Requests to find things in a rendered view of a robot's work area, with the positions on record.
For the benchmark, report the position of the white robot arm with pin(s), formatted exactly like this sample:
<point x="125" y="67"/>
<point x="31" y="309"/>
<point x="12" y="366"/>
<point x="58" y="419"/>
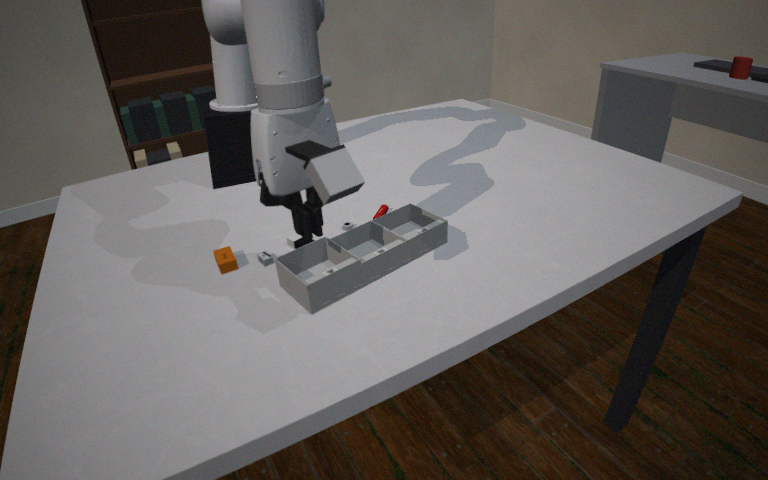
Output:
<point x="284" y="56"/>

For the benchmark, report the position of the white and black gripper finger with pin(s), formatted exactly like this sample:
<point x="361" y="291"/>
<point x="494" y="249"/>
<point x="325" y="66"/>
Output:
<point x="301" y="218"/>
<point x="313" y="206"/>

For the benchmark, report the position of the orange block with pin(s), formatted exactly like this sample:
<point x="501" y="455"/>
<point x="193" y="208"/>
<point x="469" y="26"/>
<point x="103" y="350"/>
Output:
<point x="226" y="260"/>

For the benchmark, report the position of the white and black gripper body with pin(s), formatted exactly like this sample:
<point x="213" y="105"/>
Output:
<point x="273" y="130"/>

